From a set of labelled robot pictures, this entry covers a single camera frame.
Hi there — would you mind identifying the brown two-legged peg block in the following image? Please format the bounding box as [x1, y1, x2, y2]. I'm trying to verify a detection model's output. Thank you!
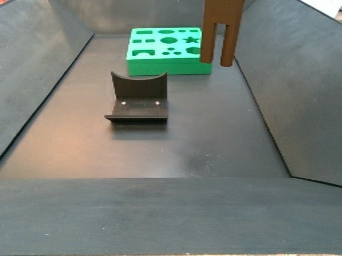
[200, 0, 244, 67]

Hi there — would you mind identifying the green shape-sorting board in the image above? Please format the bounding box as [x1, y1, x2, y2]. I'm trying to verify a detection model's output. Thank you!
[126, 27, 211, 76]

